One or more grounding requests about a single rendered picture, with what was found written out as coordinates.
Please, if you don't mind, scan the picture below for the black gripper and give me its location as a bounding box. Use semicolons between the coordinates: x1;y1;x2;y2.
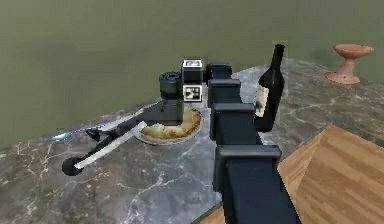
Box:
61;71;185;177

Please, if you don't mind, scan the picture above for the silver spoon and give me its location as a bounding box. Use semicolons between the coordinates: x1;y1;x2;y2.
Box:
51;122;111;142

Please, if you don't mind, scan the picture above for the golden brown pie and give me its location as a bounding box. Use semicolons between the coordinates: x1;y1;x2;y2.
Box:
134;106;204;146

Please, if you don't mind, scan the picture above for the dark wine bottle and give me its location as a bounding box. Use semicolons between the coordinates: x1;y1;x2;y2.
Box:
254;43;287;133

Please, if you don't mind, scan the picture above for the terracotta pedestal bowl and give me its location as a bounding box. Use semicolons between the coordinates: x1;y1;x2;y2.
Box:
324;43;375;85

